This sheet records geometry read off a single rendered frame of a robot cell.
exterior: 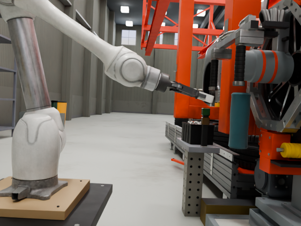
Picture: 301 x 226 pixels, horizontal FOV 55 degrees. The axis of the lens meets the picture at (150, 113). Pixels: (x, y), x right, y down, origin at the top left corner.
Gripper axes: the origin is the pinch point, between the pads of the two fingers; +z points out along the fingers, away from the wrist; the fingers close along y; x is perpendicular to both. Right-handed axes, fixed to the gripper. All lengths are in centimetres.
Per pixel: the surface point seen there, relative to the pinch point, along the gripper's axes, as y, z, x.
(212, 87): 20.6, 8.7, -8.3
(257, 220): 13, 47, 45
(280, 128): -6.7, 31.4, 3.1
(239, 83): -13.5, 6.5, -7.0
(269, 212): 8, 48, 39
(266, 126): 5.5, 32.7, 2.8
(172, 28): 882, 97, -297
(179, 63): 234, 32, -58
